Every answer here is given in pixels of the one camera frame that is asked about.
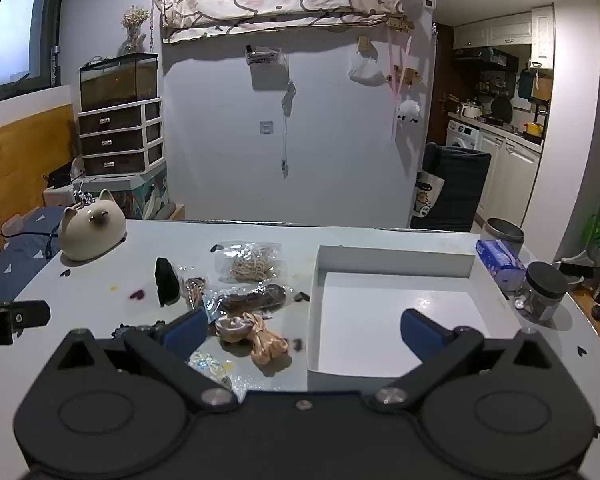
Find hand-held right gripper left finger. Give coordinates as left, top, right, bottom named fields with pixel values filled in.
left=52, top=307, right=239, bottom=413

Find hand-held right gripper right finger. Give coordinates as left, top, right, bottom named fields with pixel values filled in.
left=375, top=308, right=556, bottom=412

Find printed tote bag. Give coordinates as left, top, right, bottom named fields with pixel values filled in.
left=411, top=170, right=446, bottom=219

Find blue bed sheet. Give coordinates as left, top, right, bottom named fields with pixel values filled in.
left=0, top=205, right=77, bottom=302

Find window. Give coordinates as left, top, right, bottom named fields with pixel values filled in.
left=0, top=0, right=67, bottom=107

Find white drawer unit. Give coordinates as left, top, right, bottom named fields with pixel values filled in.
left=77, top=97, right=165, bottom=177

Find copper coloured packet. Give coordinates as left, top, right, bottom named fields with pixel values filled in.
left=215, top=311, right=292, bottom=366

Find wall rack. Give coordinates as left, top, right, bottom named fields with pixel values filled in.
left=245, top=45, right=286, bottom=67

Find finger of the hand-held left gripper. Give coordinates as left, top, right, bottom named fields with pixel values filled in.
left=10, top=300, right=51, bottom=330

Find hanging cable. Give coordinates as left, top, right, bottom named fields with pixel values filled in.
left=279, top=80, right=297, bottom=179

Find white upper kitchen cabinet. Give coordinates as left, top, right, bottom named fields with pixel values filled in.
left=452, top=6, right=555, bottom=69

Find white kitchen cabinet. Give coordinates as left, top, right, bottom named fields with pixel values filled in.
left=476, top=129, right=542, bottom=232
left=452, top=6, right=555, bottom=69

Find white lower kitchen cabinet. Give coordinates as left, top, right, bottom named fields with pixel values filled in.
left=476, top=129, right=542, bottom=232

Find round metal tin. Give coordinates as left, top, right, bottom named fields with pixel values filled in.
left=482, top=217, right=525, bottom=257

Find black scrunchie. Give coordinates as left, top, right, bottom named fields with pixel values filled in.
left=111, top=322, right=168, bottom=342

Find pink ribbon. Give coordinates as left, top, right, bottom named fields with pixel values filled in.
left=387, top=30, right=416, bottom=107

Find glass jar with black lid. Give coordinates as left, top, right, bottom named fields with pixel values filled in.
left=514, top=261, right=569, bottom=323

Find small white box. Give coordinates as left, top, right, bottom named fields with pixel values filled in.
left=43, top=185, right=81, bottom=209

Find dark brown hair tie bag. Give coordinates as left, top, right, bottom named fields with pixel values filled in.
left=202, top=282, right=296, bottom=323

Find washing machine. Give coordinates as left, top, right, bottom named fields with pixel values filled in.
left=446, top=119, right=481, bottom=150

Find wooden wall panel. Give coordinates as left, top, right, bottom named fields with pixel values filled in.
left=0, top=104, right=77, bottom=241

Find printed storage box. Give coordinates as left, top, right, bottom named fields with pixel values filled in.
left=82, top=162, right=177, bottom=221

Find iridescent packet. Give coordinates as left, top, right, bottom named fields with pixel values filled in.
left=187, top=350, right=237, bottom=392

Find white cardboard box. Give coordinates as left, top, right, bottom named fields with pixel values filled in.
left=306, top=245, right=528, bottom=378

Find glass fish tank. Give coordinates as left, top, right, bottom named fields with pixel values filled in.
left=79, top=52, right=160, bottom=111

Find black cloth item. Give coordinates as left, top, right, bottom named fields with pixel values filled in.
left=154, top=257, right=182, bottom=308

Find white hanging bag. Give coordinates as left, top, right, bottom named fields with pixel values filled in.
left=349, top=52, right=386, bottom=86

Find beige hair ties bag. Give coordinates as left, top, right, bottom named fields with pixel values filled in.
left=212, top=241, right=282, bottom=283

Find cream cat figurine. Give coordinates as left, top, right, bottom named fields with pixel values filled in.
left=58, top=188, right=127, bottom=262

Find black frying pan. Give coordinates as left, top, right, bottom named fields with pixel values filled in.
left=490, top=96, right=514, bottom=124

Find small striped hair tie packet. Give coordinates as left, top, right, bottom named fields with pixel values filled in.
left=182, top=276, right=213, bottom=311

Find white plush toy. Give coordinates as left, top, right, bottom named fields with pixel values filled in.
left=395, top=100, right=422, bottom=125

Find blue tissue packet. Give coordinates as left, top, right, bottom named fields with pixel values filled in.
left=476, top=239, right=527, bottom=287

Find dried flowers in vase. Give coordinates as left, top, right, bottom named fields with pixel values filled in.
left=117, top=5, right=151, bottom=56

